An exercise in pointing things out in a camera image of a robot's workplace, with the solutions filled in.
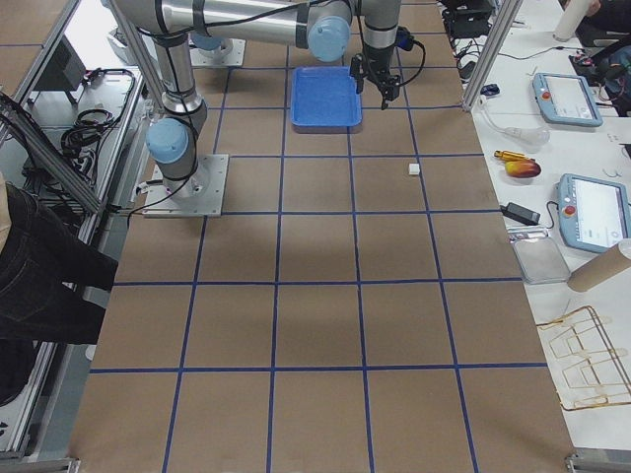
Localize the white paper roll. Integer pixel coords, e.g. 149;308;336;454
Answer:
552;0;592;42

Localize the lower teach pendant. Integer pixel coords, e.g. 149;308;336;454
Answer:
557;173;630;253

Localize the gold wire rack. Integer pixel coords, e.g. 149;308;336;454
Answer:
536;305;630;412

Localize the person in black jeans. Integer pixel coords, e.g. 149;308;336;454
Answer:
0;181;119;346

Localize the aluminium frame post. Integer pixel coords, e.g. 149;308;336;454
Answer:
461;0;523;111

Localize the teach pendant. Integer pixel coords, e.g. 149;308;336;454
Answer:
531;73;603;128
557;173;630;253

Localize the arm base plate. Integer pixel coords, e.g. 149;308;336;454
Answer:
189;38;246;68
142;154;229;218

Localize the clear light bulb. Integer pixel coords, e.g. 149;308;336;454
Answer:
502;127;550;147

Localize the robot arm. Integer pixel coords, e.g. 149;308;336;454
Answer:
109;1;402;201

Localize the blue plastic tray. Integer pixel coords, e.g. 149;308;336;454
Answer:
290;66;363;132

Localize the black power adapter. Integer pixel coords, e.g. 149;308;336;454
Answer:
500;202;540;226

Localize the red yellow mango toy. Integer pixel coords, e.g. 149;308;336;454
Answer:
505;159;541;178

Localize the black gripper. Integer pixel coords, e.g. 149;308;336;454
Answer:
349;43;400;110

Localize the upper teach pendant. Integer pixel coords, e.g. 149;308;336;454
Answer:
531;73;603;128

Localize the cardboard tube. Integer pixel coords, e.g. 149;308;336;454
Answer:
567;238;630;292

